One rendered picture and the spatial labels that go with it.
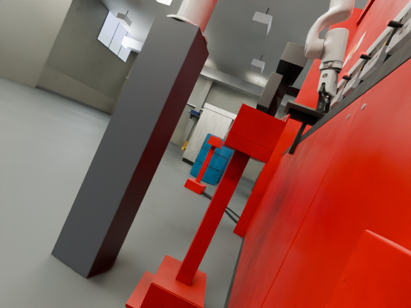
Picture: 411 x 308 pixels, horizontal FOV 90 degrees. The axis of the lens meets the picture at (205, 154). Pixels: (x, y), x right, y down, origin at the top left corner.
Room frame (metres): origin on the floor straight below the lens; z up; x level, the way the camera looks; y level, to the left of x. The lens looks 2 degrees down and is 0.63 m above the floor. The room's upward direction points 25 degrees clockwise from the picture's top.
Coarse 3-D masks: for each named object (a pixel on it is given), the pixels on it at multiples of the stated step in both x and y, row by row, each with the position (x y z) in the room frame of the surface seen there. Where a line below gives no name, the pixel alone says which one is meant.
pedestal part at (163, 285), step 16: (160, 272) 0.76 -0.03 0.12; (176, 272) 0.80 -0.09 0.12; (144, 288) 0.79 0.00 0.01; (160, 288) 0.69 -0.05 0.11; (176, 288) 0.71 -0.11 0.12; (192, 288) 0.75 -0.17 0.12; (128, 304) 0.69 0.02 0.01; (144, 304) 0.69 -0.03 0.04; (160, 304) 0.69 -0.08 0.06; (176, 304) 0.68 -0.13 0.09; (192, 304) 0.68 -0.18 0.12
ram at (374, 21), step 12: (384, 0) 1.22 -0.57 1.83; (396, 0) 0.94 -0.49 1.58; (408, 0) 0.78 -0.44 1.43; (372, 12) 1.41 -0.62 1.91; (384, 12) 1.07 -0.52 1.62; (396, 12) 0.85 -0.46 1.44; (360, 24) 1.72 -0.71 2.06; (372, 24) 1.22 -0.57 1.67; (384, 24) 0.95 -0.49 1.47; (360, 36) 1.45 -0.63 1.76; (372, 36) 1.07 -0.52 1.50; (348, 48) 1.77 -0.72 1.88; (360, 48) 1.24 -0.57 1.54; (372, 48) 0.95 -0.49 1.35; (348, 60) 1.47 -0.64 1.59; (360, 60) 1.08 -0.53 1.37
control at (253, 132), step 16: (240, 112) 0.69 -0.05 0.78; (256, 112) 0.69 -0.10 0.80; (240, 128) 0.69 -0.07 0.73; (256, 128) 0.69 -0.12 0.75; (272, 128) 0.68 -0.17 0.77; (224, 144) 0.71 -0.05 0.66; (240, 144) 0.69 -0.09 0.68; (256, 144) 0.68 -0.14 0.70; (272, 144) 0.68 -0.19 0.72; (256, 160) 0.80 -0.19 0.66
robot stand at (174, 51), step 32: (160, 32) 0.76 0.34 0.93; (192, 32) 0.73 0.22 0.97; (160, 64) 0.75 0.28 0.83; (192, 64) 0.80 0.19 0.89; (128, 96) 0.76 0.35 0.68; (160, 96) 0.73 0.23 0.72; (128, 128) 0.75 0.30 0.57; (160, 128) 0.78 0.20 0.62; (96, 160) 0.76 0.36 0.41; (128, 160) 0.74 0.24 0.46; (160, 160) 0.90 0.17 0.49; (96, 192) 0.75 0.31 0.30; (128, 192) 0.75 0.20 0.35; (64, 224) 0.77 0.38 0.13; (96, 224) 0.74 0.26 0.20; (128, 224) 0.87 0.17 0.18; (64, 256) 0.75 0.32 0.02; (96, 256) 0.73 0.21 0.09
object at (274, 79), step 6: (270, 78) 2.10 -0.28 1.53; (276, 78) 2.09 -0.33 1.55; (270, 84) 2.09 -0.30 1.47; (276, 84) 2.08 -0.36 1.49; (264, 90) 2.10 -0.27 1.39; (270, 90) 2.09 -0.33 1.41; (264, 96) 2.09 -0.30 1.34; (270, 96) 2.08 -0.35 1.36; (258, 102) 2.10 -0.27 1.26; (264, 102) 2.09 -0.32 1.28; (270, 102) 2.08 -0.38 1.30; (264, 108) 2.13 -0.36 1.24
